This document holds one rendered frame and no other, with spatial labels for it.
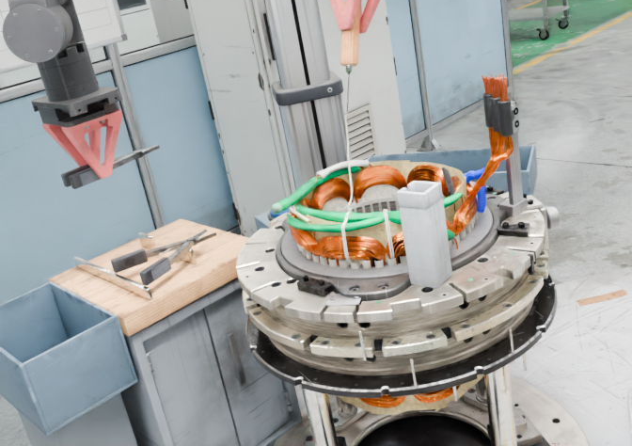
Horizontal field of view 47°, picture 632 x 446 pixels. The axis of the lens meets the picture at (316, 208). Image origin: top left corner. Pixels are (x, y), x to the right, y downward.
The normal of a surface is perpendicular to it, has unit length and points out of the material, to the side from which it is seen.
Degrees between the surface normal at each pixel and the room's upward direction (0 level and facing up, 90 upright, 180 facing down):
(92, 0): 90
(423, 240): 90
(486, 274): 0
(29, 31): 91
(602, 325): 0
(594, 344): 0
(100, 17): 90
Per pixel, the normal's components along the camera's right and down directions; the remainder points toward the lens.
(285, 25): 0.15, 0.33
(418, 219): -0.61, 0.39
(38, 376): 0.68, 0.15
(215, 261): -0.18, -0.92
